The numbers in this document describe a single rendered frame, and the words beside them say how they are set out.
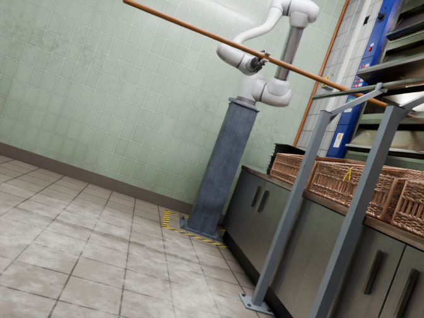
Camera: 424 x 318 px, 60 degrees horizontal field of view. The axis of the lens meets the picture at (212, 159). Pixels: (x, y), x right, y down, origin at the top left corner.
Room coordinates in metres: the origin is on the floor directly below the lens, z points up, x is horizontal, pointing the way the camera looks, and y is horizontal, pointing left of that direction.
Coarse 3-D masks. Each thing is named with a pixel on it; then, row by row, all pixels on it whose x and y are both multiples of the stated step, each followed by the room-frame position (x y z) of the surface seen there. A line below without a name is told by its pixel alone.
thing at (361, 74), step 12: (408, 60) 1.99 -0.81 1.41; (420, 60) 1.90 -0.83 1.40; (360, 72) 2.43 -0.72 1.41; (372, 72) 2.30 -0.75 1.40; (384, 72) 2.22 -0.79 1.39; (396, 72) 2.14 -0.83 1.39; (408, 72) 2.07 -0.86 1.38; (420, 72) 2.00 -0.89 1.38; (372, 84) 2.45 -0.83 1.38; (420, 84) 2.11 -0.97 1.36
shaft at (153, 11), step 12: (132, 0) 1.88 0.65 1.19; (156, 12) 1.90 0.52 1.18; (180, 24) 1.93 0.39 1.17; (216, 36) 1.97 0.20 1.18; (240, 48) 1.99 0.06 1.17; (276, 60) 2.03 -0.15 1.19; (300, 72) 2.06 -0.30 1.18; (324, 84) 2.10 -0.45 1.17; (336, 84) 2.10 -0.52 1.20; (360, 96) 2.13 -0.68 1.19; (384, 108) 2.17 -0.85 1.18
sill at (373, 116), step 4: (412, 112) 2.04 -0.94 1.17; (416, 112) 2.00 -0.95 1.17; (420, 112) 1.98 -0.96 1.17; (364, 116) 2.48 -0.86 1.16; (368, 116) 2.43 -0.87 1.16; (372, 116) 2.39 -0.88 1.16; (376, 116) 2.35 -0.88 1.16; (380, 116) 2.30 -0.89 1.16; (408, 116) 2.06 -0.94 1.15; (412, 116) 2.03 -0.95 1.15; (416, 116) 1.99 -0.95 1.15; (420, 116) 1.97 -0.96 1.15
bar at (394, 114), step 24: (312, 96) 2.45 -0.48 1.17; (336, 96) 2.15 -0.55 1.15; (384, 120) 1.23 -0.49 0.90; (312, 144) 1.68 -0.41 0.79; (384, 144) 1.21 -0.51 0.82; (360, 192) 1.22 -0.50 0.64; (288, 216) 1.68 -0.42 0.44; (360, 216) 1.22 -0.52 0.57; (264, 264) 1.71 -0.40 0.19; (336, 264) 1.21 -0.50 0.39; (264, 288) 1.69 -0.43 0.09; (336, 288) 1.22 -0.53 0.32; (264, 312) 1.64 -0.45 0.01; (312, 312) 1.23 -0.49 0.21
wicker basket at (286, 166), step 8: (280, 160) 2.27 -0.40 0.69; (288, 160) 2.15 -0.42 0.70; (296, 160) 2.04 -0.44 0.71; (320, 160) 2.41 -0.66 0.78; (328, 160) 2.42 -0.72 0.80; (336, 160) 2.42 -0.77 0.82; (344, 160) 2.44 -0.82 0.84; (352, 160) 2.36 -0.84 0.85; (272, 168) 2.34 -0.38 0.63; (280, 168) 2.22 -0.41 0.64; (288, 168) 2.11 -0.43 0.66; (296, 168) 2.02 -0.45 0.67; (312, 168) 1.83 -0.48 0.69; (272, 176) 2.30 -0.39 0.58; (280, 176) 2.18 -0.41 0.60; (288, 176) 2.06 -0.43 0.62; (296, 176) 1.98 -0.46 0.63; (312, 176) 1.83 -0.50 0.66
